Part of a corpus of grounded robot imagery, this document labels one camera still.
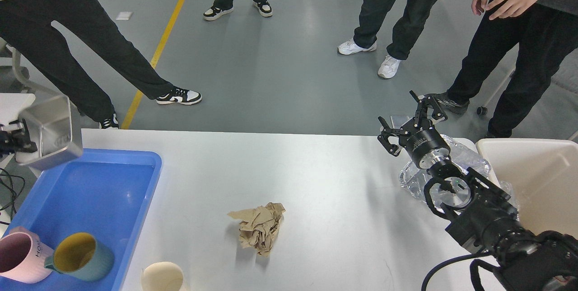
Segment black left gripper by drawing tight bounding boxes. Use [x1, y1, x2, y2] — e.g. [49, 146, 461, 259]
[0, 120, 37, 156]

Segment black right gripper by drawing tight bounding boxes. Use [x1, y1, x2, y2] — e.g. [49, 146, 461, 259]
[378, 91, 451, 169]

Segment stainless steel rectangular tray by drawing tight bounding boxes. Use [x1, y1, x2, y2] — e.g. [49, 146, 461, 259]
[15, 95, 83, 171]

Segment pink ribbed mug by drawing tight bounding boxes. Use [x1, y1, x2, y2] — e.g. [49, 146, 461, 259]
[0, 226, 54, 284]

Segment teal mug yellow inside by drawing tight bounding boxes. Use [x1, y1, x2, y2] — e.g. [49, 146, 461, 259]
[44, 232, 114, 282]

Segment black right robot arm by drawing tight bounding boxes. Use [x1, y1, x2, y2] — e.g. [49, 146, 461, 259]
[378, 91, 578, 291]

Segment clear floor marker plate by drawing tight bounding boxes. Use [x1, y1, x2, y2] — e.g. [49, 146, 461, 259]
[390, 115, 411, 129]

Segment white side table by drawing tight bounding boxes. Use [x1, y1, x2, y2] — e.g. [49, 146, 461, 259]
[0, 93, 36, 124]

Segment aluminium foil container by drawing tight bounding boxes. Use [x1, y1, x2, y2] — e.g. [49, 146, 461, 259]
[399, 134, 492, 202]

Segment grey wheeled chair base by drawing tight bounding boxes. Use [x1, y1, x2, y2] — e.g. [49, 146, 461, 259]
[0, 38, 86, 116]

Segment blue plastic tray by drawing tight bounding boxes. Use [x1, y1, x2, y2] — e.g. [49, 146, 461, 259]
[1, 149, 162, 291]

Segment person in beige top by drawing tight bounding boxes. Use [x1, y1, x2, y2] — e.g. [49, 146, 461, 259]
[0, 0, 202, 130]

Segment person with white sneakers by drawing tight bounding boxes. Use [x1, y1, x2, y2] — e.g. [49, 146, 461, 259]
[337, 0, 457, 79]

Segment white plastic bin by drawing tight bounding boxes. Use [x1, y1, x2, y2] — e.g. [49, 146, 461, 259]
[476, 138, 578, 237]

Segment person in grey sweater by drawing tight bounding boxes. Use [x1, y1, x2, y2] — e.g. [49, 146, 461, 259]
[432, 0, 578, 138]

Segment crumpled brown paper napkin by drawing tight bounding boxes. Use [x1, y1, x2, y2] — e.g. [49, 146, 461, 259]
[227, 202, 285, 257]

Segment beige paper cup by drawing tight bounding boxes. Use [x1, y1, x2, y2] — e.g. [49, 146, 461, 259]
[141, 262, 189, 291]

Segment black cables at left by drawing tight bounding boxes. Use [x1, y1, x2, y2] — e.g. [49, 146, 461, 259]
[0, 167, 27, 224]

